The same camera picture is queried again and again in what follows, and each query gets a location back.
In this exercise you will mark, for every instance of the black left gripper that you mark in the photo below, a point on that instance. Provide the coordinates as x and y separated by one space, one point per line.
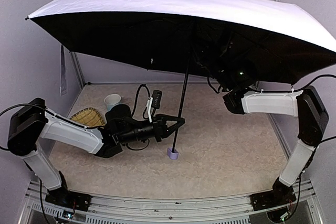
159 129

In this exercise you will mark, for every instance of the lilac folding umbrella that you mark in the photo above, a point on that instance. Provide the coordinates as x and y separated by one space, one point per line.
235 42

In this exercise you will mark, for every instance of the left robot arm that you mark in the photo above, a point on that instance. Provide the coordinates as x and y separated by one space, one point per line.
34 121

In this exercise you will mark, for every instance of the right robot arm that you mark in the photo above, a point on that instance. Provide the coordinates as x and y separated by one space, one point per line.
306 105

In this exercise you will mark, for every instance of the woven bamboo tray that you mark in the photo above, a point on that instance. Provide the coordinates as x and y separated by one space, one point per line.
89 117

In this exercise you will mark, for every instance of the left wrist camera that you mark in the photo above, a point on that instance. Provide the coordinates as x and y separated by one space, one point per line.
153 104

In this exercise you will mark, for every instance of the aluminium front rail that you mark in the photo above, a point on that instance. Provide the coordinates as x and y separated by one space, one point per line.
225 209

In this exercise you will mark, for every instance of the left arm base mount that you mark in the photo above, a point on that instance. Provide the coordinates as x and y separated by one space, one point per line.
69 199

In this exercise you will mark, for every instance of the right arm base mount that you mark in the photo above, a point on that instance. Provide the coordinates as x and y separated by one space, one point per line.
272 198

